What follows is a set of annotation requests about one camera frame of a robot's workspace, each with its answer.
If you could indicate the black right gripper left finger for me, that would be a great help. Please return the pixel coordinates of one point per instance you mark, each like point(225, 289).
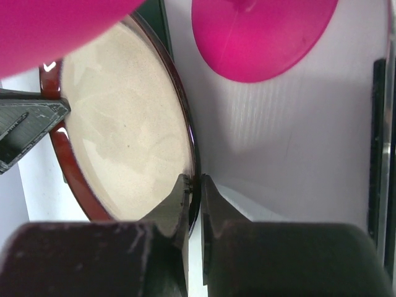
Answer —
point(163, 244)

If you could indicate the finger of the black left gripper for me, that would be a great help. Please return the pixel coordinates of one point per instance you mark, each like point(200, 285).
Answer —
point(26, 117)

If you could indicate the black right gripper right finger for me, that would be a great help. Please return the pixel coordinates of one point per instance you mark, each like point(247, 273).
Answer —
point(215, 210)

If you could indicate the red rimmed cream plate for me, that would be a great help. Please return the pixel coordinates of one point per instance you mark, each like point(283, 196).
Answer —
point(128, 135)

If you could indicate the pink plastic goblet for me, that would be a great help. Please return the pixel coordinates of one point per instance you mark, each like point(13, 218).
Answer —
point(244, 41)

